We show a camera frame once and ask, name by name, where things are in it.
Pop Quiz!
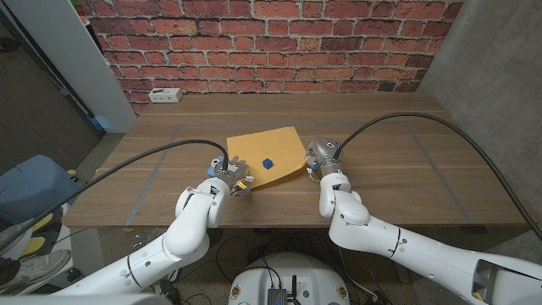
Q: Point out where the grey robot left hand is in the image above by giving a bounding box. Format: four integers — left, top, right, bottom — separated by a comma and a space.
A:
209, 155, 255, 197

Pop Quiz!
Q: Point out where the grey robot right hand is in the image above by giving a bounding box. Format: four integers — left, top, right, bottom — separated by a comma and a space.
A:
305, 136, 345, 179

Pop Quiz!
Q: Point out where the orange felt sheet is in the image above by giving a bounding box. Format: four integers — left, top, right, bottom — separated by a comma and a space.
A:
226, 125, 309, 191

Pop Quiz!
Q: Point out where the white power strip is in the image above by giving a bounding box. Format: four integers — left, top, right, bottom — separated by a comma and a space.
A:
147, 87, 184, 104

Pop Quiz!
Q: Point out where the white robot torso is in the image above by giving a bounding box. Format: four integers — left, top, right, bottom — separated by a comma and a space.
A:
227, 252, 351, 305

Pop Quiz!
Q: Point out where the red brick printed backdrop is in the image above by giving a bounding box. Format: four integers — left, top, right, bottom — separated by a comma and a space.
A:
79, 0, 465, 115

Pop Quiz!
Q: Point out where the grey box on torso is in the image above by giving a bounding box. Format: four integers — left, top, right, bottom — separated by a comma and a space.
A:
267, 287, 289, 305

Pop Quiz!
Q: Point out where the grey table leg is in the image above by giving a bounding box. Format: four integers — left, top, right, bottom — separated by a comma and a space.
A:
391, 264, 412, 284

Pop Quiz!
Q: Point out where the blue plastic bin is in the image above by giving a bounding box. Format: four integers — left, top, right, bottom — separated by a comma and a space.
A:
0, 153, 85, 225

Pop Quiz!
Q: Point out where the white partition panel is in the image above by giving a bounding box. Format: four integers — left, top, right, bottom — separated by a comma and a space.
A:
3, 0, 137, 135

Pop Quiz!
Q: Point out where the yellow and black shoe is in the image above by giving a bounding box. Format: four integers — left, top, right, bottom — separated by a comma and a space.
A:
16, 211, 64, 258

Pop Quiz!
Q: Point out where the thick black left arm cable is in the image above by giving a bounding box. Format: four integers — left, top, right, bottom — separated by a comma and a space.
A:
0, 139, 230, 252

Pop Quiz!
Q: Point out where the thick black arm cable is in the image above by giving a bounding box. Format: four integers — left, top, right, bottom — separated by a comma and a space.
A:
336, 111, 542, 242
0, 139, 230, 252

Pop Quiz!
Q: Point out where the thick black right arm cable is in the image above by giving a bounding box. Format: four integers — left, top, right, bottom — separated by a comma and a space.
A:
336, 111, 542, 242

